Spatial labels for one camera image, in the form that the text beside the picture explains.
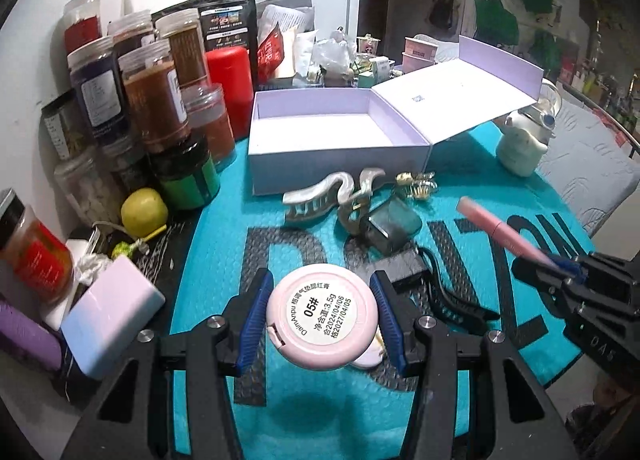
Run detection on green jar black lid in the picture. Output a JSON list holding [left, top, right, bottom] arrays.
[[149, 134, 220, 211]]

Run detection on teal bubble mailer mat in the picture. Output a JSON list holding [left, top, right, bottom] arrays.
[[169, 122, 597, 460]]

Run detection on lavender open gift box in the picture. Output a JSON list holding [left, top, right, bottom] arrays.
[[247, 36, 544, 196]]

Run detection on yellow green fruit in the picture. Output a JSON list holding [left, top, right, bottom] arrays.
[[120, 188, 168, 238]]

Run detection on red cylindrical canister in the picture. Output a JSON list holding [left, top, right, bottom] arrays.
[[205, 46, 254, 140]]

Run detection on clear crumpled plastic bag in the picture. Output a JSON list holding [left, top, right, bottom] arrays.
[[311, 28, 356, 76]]

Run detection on dark purple jar white label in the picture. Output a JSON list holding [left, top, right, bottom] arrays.
[[67, 35, 130, 146]]

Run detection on purple object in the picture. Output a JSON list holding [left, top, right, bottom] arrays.
[[0, 298, 63, 372]]

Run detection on pink round compact gold stripe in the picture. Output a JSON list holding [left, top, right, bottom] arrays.
[[350, 330, 386, 370]]

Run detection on green white medicine box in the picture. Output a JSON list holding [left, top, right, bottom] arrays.
[[355, 55, 394, 88]]

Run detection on black hair claw clip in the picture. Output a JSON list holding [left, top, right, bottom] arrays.
[[418, 244, 501, 336]]

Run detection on red label sauce jar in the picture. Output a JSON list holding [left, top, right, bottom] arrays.
[[1, 188, 74, 304]]

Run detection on white rectangular power bank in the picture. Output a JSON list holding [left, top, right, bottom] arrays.
[[61, 255, 165, 380]]

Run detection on brown spice jar white label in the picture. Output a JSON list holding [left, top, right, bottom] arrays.
[[118, 38, 191, 154]]

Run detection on pink lipstick tube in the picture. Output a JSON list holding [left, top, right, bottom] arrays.
[[457, 197, 560, 270]]

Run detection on tall brown spice jar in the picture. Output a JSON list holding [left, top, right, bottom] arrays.
[[155, 8, 208, 90]]

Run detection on clear jar white contents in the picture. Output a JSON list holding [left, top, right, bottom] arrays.
[[54, 146, 124, 226]]

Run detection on pearl white large hair clip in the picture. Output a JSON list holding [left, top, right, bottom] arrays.
[[282, 168, 386, 236]]

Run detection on red foil snack bag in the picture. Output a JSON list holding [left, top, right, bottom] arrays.
[[257, 24, 284, 84]]

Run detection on short clear lid brown jar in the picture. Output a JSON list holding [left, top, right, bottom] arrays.
[[182, 83, 235, 172]]

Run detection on red filled clear jar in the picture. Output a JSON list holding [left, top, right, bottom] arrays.
[[63, 0, 102, 54]]

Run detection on pink round compact with label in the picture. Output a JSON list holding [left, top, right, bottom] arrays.
[[266, 264, 378, 371]]

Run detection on smoky transparent square case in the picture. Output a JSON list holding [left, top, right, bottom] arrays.
[[360, 196, 422, 256]]

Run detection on black snack pouch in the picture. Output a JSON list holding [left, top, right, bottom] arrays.
[[151, 0, 258, 90]]

